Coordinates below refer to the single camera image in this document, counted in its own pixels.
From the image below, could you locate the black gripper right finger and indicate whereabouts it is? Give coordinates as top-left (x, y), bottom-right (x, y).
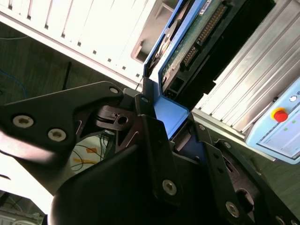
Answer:
top-left (193, 121), bottom-right (300, 225)

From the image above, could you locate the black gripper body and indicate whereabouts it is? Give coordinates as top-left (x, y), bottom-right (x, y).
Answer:
top-left (48, 143), bottom-right (225, 225)

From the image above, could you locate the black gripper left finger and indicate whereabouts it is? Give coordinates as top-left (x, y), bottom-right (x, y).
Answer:
top-left (0, 81), bottom-right (185, 204)

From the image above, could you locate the hard disk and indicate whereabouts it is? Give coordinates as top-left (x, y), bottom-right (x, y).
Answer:
top-left (142, 0), bottom-right (277, 165)

